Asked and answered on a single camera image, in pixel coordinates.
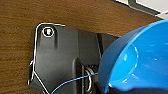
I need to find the blue bowl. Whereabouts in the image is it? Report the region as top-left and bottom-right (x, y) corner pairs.
(97, 19), (168, 93)

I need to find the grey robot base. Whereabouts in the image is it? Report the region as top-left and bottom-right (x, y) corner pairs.
(28, 22), (121, 94)

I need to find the blue cable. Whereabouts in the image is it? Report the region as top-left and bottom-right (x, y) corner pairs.
(49, 71), (101, 94)

